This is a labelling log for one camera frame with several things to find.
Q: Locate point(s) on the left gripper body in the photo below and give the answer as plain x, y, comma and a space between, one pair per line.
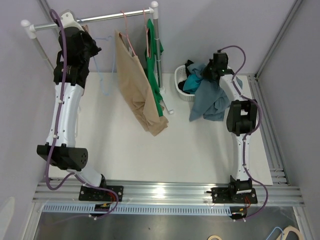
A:
91, 48

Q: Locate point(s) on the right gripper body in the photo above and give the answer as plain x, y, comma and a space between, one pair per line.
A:
207, 73

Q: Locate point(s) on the beige wooden hanger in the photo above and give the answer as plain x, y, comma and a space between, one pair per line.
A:
86, 28

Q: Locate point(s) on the teal t shirt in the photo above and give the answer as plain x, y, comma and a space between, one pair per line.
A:
192, 83

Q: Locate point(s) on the grey blue t shirt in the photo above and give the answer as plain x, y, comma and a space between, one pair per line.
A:
210, 102

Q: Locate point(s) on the pink wire hanger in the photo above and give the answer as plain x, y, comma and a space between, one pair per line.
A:
127, 33
147, 34

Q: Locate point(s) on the beige t shirt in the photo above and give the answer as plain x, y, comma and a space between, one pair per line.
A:
136, 89

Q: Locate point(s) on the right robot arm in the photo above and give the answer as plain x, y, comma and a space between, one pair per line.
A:
240, 122

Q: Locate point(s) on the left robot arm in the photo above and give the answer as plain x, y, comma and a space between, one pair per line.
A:
69, 76

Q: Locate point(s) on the green t shirt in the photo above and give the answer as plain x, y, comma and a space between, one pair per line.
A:
150, 67

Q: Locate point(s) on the spare blue hanger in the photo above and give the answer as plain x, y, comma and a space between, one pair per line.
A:
275, 230

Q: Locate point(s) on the white plastic laundry basket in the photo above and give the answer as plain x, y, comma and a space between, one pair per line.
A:
196, 68

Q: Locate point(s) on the black garment in basket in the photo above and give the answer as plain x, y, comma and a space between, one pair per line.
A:
182, 74

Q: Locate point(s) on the white metal clothes rack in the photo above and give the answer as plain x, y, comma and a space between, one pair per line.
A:
31, 30

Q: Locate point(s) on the tape roll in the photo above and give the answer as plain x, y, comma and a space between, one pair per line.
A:
214, 237

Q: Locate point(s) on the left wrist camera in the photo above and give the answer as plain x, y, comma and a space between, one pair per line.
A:
66, 18

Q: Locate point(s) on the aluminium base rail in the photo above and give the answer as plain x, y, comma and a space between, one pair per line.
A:
164, 193

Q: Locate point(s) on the slotted cable duct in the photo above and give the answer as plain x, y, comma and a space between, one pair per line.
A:
139, 209

